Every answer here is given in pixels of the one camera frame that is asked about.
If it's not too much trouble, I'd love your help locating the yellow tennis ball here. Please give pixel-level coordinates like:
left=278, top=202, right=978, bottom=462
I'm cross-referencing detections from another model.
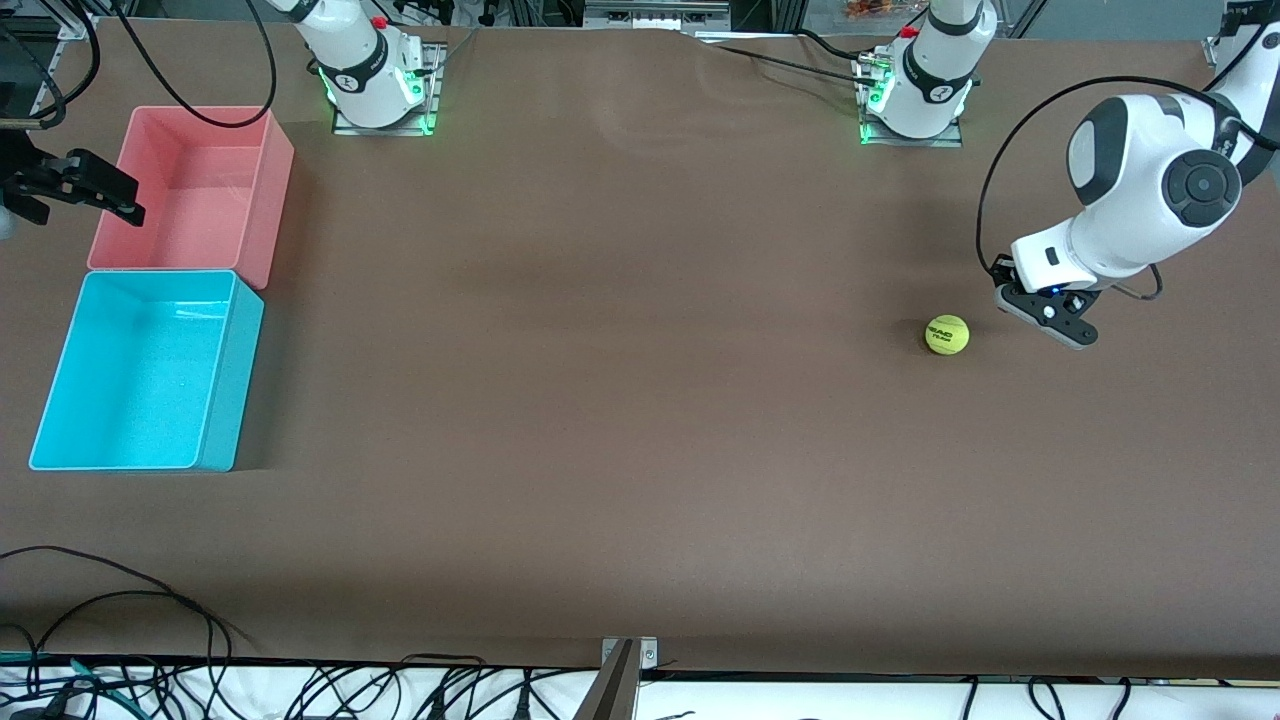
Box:
left=925, top=314, right=971, bottom=356

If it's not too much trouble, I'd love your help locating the pink plastic bin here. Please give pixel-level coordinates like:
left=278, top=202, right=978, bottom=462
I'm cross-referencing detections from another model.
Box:
left=87, top=105, right=296, bottom=291

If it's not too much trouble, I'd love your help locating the blue plastic bin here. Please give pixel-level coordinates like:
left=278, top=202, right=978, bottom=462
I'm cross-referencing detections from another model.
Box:
left=28, top=268, right=266, bottom=473

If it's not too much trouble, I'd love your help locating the grey metal device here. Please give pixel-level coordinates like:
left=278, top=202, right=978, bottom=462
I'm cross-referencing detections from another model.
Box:
left=583, top=0, right=731, bottom=29

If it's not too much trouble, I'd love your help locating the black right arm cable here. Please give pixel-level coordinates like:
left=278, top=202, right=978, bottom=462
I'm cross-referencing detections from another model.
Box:
left=108, top=0, right=279, bottom=129

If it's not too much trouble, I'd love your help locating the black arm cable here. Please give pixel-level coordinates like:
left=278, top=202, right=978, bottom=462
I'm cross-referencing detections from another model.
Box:
left=108, top=0, right=279, bottom=129
left=976, top=75, right=1280, bottom=303

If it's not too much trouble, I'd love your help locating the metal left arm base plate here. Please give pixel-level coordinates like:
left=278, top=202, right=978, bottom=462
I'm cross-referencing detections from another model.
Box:
left=858, top=55, right=966, bottom=149

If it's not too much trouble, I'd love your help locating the aluminium frame rail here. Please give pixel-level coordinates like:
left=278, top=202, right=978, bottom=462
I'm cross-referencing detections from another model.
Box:
left=25, top=10, right=101, bottom=121

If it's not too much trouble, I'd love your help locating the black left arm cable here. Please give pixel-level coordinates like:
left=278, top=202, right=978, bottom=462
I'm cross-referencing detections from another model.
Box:
left=976, top=75, right=1280, bottom=303

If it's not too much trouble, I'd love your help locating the black base power cable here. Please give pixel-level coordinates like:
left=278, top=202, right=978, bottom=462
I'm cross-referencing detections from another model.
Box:
left=700, top=38, right=883, bottom=87

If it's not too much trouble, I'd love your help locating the long looped black cable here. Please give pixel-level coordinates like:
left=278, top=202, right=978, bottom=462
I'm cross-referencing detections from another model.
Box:
left=0, top=544, right=256, bottom=663

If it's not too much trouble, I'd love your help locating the teal cable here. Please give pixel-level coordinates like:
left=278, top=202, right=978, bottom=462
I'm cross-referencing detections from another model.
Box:
left=0, top=652, right=136, bottom=717

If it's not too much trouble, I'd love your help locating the small metal bracket plate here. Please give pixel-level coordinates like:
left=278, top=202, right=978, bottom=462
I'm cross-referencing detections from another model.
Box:
left=600, top=636, right=659, bottom=671

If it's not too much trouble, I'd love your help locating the dark camera mount pole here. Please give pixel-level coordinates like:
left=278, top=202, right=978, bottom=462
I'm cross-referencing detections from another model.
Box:
left=573, top=640, right=641, bottom=720

